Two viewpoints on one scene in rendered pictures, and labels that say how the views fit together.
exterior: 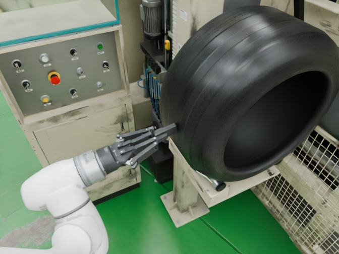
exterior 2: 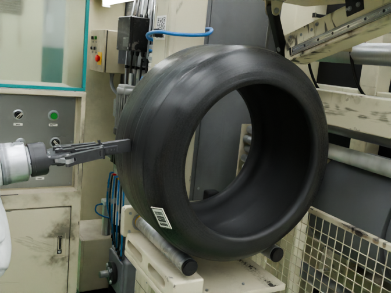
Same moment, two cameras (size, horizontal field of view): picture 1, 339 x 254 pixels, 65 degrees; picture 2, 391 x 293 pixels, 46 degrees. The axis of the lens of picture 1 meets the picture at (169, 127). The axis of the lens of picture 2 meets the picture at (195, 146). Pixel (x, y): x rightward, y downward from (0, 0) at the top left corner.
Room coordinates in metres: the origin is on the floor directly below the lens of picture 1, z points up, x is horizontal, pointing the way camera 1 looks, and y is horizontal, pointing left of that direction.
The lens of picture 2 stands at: (-0.54, -0.13, 1.42)
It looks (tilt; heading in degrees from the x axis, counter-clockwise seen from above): 11 degrees down; 358
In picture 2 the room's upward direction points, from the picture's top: 5 degrees clockwise
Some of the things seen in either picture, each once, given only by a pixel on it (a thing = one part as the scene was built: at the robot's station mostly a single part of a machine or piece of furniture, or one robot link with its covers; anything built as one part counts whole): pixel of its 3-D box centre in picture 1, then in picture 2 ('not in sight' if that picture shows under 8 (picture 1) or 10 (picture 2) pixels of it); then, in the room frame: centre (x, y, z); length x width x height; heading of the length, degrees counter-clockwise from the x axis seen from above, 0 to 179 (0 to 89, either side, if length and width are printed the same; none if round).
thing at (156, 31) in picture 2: not in sight; (178, 34); (0.99, -0.11, 1.50); 0.19 x 0.19 x 0.06; 27
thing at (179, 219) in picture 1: (184, 202); not in sight; (0.99, -0.11, 0.02); 0.27 x 0.27 x 0.04; 27
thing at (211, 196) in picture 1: (195, 164); (160, 262); (0.71, -0.12, 0.84); 0.36 x 0.09 x 0.06; 27
